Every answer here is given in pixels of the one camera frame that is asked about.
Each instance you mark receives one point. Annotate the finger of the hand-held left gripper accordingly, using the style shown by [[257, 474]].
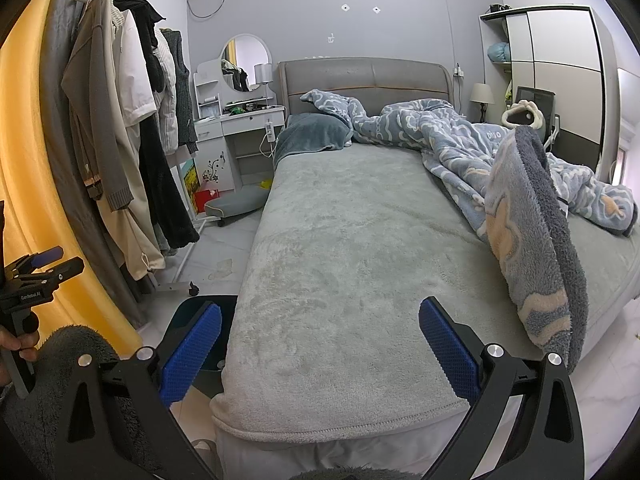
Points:
[[47, 255], [65, 269]]

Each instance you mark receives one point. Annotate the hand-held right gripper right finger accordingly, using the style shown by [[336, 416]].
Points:
[[450, 355]]

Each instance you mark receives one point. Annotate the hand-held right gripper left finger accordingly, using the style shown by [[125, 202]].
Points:
[[192, 355]]

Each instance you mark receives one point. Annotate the dark blue trash bin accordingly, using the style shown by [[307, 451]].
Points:
[[182, 312]]

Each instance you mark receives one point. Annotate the person's left hand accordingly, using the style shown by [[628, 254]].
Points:
[[12, 344]]

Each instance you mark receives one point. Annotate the beige long coat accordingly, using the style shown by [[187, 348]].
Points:
[[130, 240]]

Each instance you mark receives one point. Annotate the black long garment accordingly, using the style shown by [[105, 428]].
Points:
[[165, 200]]

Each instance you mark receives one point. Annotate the taupe cardigan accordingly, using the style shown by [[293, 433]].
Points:
[[100, 110]]

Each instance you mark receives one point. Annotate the yellow framed picture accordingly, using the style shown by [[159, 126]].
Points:
[[190, 177]]

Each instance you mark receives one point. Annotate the grey cushioned wheeled stool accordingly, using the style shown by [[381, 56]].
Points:
[[235, 205]]

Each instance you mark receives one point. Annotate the person's grey fleece jacket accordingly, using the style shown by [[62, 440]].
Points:
[[350, 475]]

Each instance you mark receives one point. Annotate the red box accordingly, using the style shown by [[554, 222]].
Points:
[[205, 199]]

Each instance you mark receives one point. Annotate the white puffer vest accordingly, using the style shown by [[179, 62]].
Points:
[[167, 115]]

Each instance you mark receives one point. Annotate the yellow plastic bag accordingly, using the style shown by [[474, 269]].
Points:
[[265, 183]]

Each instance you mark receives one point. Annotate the white shirt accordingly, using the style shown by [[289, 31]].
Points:
[[137, 80]]

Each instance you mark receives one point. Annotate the dark grey knit vest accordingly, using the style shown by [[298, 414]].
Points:
[[184, 100]]

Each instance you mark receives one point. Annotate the white dressing table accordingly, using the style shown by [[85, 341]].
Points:
[[240, 125]]

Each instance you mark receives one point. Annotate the blue patterned comforter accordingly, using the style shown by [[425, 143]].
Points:
[[450, 125]]

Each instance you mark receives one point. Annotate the white power strip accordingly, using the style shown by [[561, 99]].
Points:
[[270, 132]]

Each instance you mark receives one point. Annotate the cream plush pet bed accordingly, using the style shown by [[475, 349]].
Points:
[[537, 120]]

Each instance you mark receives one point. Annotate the grey blue pillow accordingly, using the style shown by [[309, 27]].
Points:
[[310, 132]]

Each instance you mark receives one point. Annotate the white shade bedside lamp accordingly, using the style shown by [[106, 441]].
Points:
[[482, 92]]

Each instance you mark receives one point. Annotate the yellow green object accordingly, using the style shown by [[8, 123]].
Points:
[[508, 95]]

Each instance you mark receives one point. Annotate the black office chair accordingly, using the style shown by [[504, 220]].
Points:
[[537, 95]]

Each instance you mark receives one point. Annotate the silver shade table lamp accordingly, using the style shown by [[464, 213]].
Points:
[[263, 72]]

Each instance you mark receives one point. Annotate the oval mirror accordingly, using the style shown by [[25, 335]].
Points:
[[250, 52]]

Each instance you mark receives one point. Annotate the grey upholstered bed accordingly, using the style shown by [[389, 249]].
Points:
[[350, 75]]

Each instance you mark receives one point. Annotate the white door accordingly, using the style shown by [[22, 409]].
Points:
[[630, 110]]

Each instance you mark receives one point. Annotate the light blue plush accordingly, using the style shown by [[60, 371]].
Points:
[[499, 52]]

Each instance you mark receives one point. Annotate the white wardrobe black trim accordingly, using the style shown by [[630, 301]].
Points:
[[560, 55]]

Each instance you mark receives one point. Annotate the wall socket with plugs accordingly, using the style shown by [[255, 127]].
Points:
[[457, 72]]

